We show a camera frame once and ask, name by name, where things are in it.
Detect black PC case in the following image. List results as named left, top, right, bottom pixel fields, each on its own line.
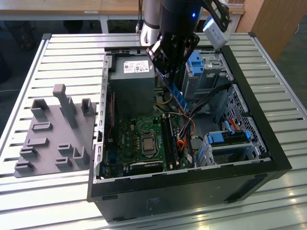
left=86, top=44, right=293, bottom=222

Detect grey parts rack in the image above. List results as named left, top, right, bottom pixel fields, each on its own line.
left=14, top=83, right=100, bottom=178

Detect green motherboard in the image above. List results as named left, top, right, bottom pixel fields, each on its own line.
left=105, top=115, right=191, bottom=173

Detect black RAM slot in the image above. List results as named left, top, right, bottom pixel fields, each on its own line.
left=167, top=114, right=180, bottom=168
left=160, top=114, right=174, bottom=171

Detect thick black cable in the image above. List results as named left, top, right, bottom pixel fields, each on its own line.
left=189, top=83, right=232, bottom=119

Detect thin red wire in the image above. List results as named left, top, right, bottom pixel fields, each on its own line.
left=106, top=92, right=116, bottom=142

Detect mixed colour wire bundle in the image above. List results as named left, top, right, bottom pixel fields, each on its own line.
left=178, top=111, right=196, bottom=142

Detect orange and blue cable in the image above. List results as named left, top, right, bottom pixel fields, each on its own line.
left=224, top=118, right=243, bottom=134

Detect yellow and black wires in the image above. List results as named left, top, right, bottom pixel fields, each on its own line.
left=153, top=93, right=175, bottom=108

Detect blue disk carrier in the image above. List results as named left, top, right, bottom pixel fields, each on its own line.
left=206, top=130, right=252, bottom=146
left=186, top=51, right=204, bottom=76

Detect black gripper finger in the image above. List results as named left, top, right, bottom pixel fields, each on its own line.
left=170, top=32, right=201, bottom=83
left=145, top=35, right=177, bottom=79

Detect grey metal disk bay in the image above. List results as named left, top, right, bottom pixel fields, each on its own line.
left=181, top=49, right=235, bottom=101
left=195, top=130, right=273, bottom=168

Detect blue RAM stick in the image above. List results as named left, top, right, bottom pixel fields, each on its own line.
left=164, top=73, right=190, bottom=115

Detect grey power supply unit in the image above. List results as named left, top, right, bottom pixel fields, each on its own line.
left=109, top=55, right=156, bottom=116

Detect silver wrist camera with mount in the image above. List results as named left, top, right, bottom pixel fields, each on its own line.
left=202, top=0, right=232, bottom=50

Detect long wooden desk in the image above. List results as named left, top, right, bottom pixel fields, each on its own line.
left=0, top=0, right=246, bottom=33

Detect orange flat cable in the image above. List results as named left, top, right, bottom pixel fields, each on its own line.
left=177, top=140, right=190, bottom=153

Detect metal CPU socket cover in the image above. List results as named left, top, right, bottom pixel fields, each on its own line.
left=140, top=131, right=158, bottom=159

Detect black graphics card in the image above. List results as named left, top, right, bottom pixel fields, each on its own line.
left=129, top=160, right=164, bottom=175

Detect silver CPU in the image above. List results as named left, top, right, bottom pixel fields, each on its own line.
left=143, top=138, right=155, bottom=154

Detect wooden cabinet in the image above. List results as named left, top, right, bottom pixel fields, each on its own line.
left=236, top=0, right=307, bottom=62

